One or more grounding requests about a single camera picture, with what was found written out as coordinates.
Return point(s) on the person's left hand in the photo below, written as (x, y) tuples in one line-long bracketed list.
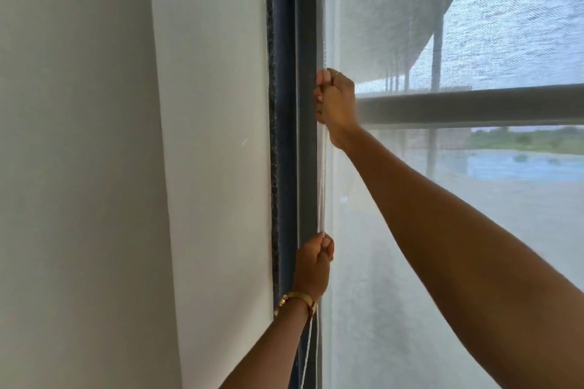
[(312, 268)]

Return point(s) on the person's right hand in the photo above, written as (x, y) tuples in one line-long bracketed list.
[(336, 106)]

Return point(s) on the person's right fingers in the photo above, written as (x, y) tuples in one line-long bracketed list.
[(325, 83)]

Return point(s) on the person's left fingers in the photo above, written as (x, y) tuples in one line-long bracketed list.
[(325, 245)]

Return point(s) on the person's left forearm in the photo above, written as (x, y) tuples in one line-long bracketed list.
[(269, 347)]

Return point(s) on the person's right forearm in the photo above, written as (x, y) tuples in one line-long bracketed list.
[(465, 256)]

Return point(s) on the white sheer roller blind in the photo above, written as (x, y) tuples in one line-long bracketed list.
[(451, 174)]

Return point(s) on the dark grey window frame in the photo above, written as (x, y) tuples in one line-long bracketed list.
[(294, 129)]

